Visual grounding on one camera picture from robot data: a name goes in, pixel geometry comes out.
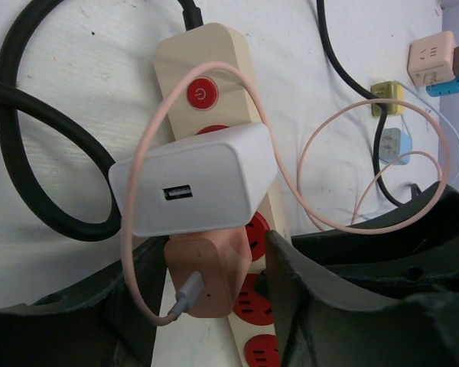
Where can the white USB charger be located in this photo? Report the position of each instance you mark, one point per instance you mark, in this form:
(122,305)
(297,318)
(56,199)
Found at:
(204,182)

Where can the pink USB charger cube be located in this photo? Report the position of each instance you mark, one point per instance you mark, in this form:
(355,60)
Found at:
(222,257)

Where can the blue round adapter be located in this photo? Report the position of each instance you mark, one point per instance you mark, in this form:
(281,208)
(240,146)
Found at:
(444,89)

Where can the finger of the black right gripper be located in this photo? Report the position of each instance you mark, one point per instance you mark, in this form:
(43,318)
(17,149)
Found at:
(423,257)

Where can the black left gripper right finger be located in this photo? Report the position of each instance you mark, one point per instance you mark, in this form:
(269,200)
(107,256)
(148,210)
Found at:
(323,320)

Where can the beige power strip red sockets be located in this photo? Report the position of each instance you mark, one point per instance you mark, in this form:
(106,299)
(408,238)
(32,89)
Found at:
(208,104)

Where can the beige cube socket adapter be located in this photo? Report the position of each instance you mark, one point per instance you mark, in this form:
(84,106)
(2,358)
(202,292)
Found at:
(431,59)

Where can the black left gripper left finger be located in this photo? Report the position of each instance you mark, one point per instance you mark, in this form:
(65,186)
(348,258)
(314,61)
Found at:
(91,323)

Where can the blue USB charger cube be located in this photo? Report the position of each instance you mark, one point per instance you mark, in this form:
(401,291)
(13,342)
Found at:
(393,143)

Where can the yellow charger plug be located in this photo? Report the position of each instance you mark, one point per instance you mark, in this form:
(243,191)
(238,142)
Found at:
(390,90)

